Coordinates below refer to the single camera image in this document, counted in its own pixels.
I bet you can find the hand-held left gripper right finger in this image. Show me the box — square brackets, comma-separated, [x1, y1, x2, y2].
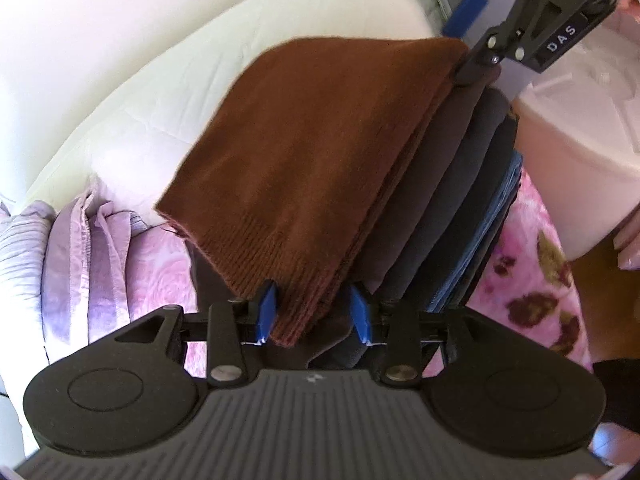
[349, 284, 494, 388]

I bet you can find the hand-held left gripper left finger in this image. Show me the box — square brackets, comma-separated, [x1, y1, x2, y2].
[114, 280, 278, 388]

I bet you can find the brown knitted sweater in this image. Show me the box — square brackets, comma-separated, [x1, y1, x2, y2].
[154, 35, 473, 350]

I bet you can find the stack of dark folded clothes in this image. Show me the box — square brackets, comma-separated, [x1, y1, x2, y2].
[350, 77, 501, 306]

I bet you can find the dark grey folded garment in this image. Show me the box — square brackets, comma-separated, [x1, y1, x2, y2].
[385, 87, 518, 311]

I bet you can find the white plastic container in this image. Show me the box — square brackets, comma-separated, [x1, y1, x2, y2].
[510, 25, 640, 263]

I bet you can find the blue folded garment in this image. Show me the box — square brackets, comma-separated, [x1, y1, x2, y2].
[430, 152, 524, 313]

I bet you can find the pink floral blanket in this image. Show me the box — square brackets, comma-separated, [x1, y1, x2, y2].
[127, 170, 593, 378]

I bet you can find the lilac satin pillow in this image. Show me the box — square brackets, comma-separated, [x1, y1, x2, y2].
[42, 180, 151, 346]

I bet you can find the cream pillow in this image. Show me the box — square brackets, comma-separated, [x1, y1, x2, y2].
[22, 0, 441, 211]

